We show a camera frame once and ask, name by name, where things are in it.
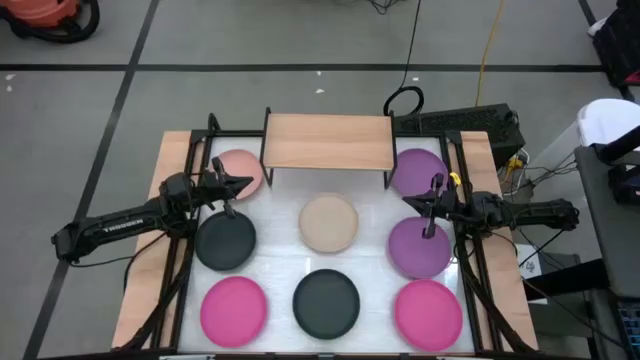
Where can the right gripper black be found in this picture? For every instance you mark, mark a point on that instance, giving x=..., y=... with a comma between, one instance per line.
x=452, y=206

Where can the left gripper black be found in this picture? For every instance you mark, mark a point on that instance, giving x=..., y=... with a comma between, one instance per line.
x=210, y=187

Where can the purple round plate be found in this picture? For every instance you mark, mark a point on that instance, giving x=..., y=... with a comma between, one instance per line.
x=417, y=170
x=417, y=255

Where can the black round plate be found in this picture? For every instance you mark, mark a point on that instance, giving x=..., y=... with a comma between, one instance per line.
x=326, y=305
x=225, y=245

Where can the beige round plate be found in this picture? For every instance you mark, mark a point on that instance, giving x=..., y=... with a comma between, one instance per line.
x=328, y=222

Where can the magenta round plate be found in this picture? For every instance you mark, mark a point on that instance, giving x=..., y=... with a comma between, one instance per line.
x=233, y=312
x=428, y=315

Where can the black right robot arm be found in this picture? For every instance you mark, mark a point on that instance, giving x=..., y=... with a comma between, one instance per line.
x=540, y=212

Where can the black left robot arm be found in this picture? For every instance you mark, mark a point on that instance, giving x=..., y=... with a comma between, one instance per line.
x=120, y=222

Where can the wooden shelf with black legs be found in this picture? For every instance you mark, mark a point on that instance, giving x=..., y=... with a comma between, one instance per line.
x=327, y=142

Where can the yellow tape tag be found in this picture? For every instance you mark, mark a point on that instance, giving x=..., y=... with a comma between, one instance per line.
x=454, y=178

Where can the white glossy table mat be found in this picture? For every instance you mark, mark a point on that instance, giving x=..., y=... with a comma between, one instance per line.
x=280, y=260

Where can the black computer tower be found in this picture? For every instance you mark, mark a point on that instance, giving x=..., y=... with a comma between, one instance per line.
x=475, y=122

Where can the yellow power plug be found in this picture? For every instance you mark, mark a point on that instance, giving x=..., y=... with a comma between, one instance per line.
x=514, y=163

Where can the white box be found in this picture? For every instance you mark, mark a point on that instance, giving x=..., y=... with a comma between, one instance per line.
x=530, y=265

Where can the grey side desk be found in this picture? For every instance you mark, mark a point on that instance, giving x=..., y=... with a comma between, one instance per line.
x=607, y=235

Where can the white chair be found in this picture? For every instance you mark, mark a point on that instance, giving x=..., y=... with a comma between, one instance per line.
x=607, y=120

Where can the black desk device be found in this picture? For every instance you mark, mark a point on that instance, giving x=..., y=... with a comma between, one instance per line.
x=625, y=185

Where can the orange vacuum cleaner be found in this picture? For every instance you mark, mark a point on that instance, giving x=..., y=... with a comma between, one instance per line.
x=60, y=36
x=45, y=12

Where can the laptop keyboard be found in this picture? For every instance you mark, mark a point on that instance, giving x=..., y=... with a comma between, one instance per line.
x=631, y=325

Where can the black bag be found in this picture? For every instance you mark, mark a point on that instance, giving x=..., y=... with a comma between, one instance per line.
x=620, y=45

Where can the black metal rig frame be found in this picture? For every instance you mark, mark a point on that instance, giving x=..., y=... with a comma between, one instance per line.
x=235, y=133

